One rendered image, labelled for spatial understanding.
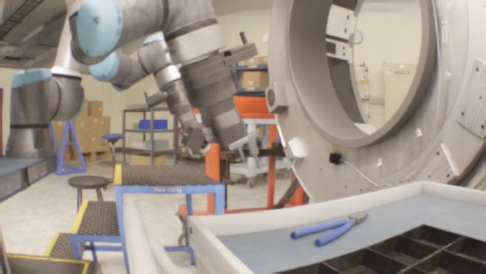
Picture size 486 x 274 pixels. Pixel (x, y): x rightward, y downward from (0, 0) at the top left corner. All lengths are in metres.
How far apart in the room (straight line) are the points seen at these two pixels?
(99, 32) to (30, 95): 0.57
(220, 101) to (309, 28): 1.06
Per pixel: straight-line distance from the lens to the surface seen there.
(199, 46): 0.48
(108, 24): 0.42
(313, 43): 1.52
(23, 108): 0.96
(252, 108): 2.07
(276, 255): 0.40
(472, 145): 0.81
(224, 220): 0.47
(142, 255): 0.23
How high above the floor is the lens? 0.82
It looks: 2 degrees down
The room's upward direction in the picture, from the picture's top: 1 degrees clockwise
